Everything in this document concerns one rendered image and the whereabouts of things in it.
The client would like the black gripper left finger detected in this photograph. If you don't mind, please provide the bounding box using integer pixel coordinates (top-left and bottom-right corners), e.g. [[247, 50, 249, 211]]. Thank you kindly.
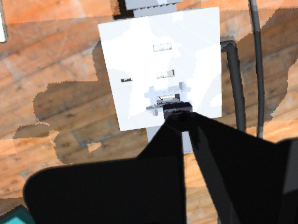
[[23, 114, 187, 224]]

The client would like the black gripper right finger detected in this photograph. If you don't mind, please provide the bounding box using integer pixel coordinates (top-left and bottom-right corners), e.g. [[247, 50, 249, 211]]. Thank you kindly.
[[187, 112, 298, 224]]

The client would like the white flat square pad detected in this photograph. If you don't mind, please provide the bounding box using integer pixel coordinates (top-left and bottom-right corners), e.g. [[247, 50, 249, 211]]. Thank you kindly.
[[0, 0, 8, 42]]

